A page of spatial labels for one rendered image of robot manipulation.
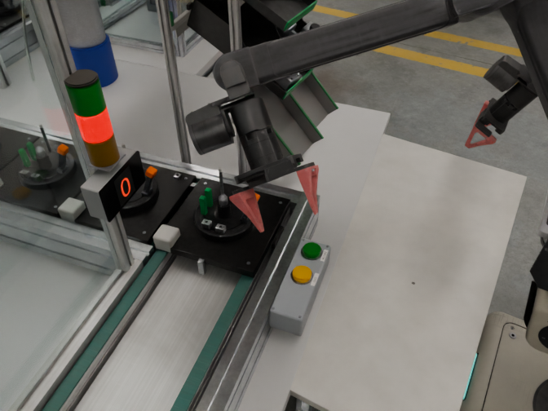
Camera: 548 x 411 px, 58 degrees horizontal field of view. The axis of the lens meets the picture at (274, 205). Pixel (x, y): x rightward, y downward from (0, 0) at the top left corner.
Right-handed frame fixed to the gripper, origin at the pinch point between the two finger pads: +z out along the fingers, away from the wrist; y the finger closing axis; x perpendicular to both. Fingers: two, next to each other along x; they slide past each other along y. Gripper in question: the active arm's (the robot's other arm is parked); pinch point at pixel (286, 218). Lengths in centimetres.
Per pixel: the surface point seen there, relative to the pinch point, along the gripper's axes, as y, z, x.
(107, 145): -22.7, -21.1, -6.5
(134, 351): -39.9, 15.4, 2.8
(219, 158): -35, -19, 62
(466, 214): 26, 19, 64
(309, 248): -6.8, 9.8, 27.3
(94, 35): -67, -74, 71
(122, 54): -75, -75, 100
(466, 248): 23, 25, 53
